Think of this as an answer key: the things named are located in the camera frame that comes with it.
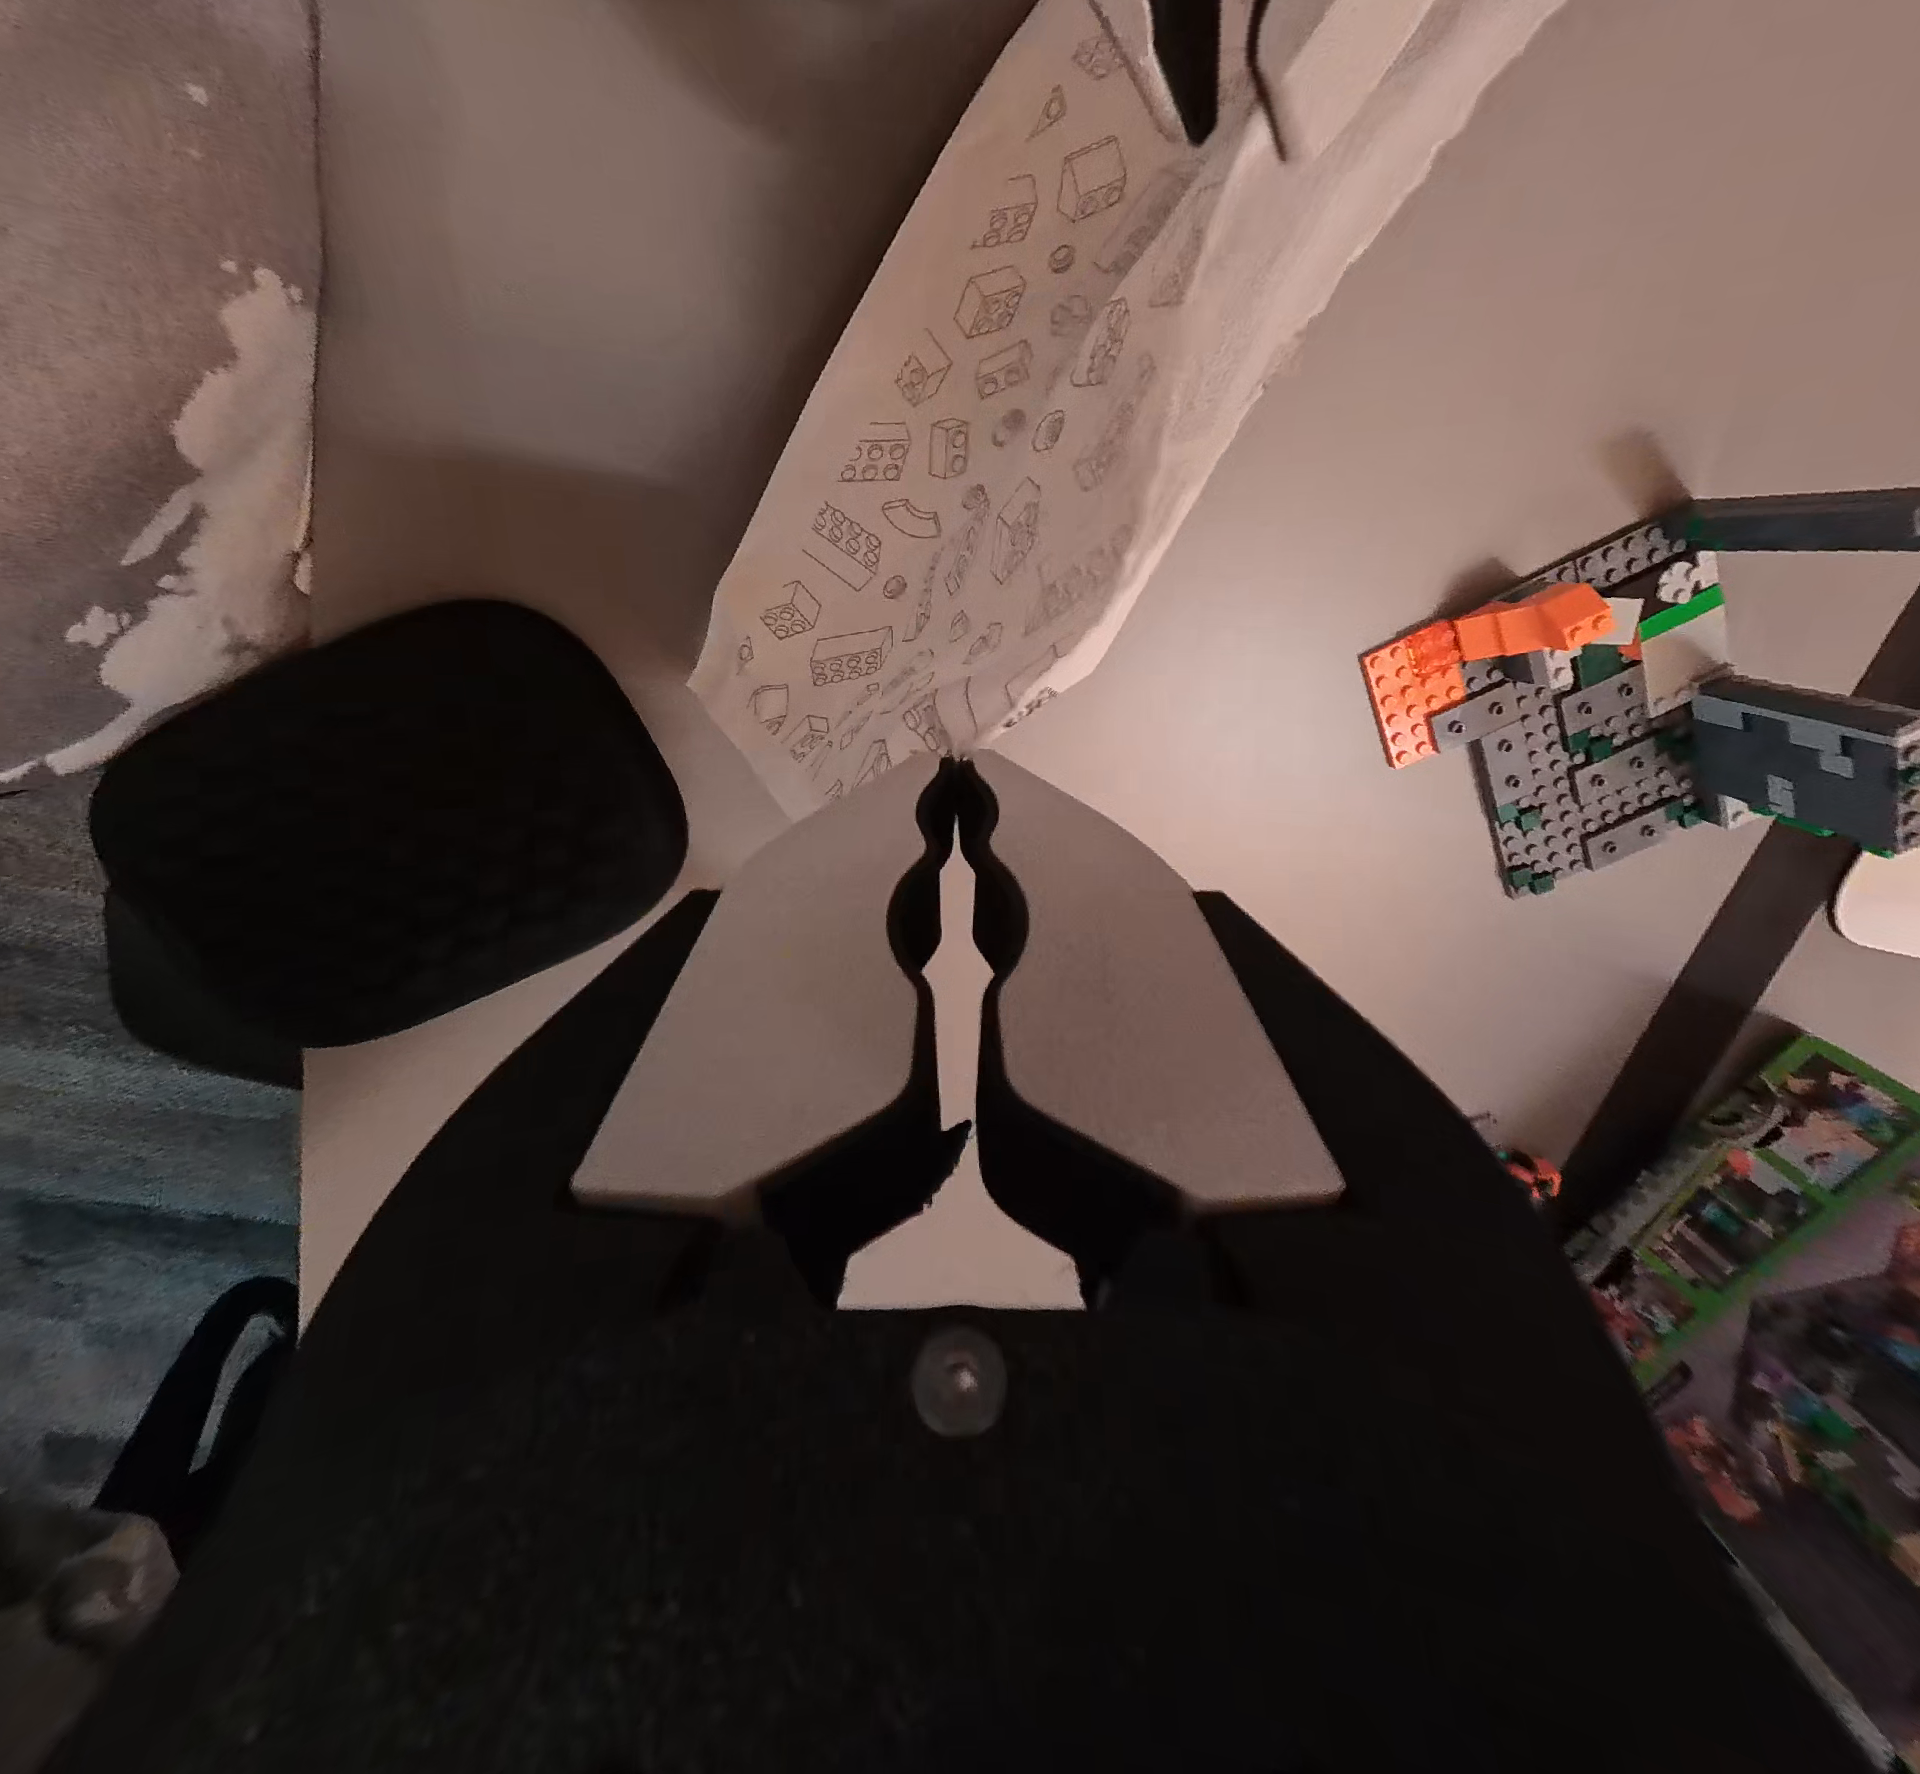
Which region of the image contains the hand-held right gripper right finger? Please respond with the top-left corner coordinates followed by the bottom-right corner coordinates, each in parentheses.
top-left (959, 753), bottom-right (1349, 1215)

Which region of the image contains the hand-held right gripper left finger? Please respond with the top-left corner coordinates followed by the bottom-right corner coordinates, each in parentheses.
top-left (573, 757), bottom-right (961, 1208)

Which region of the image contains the printed white paper bag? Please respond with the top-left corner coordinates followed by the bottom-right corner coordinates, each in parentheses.
top-left (689, 0), bottom-right (1671, 823)

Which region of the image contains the grey orange lego build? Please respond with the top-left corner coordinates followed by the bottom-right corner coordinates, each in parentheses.
top-left (1364, 485), bottom-right (1920, 902)

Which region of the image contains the green lego box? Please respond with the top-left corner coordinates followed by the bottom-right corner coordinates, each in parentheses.
top-left (1563, 1031), bottom-right (1920, 1768)

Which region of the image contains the person's grey mottled sweatshirt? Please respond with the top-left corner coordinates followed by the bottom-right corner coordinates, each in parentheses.
top-left (0, 0), bottom-right (327, 781)

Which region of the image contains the black bag strap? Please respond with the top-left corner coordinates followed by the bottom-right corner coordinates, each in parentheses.
top-left (92, 1275), bottom-right (302, 1559)

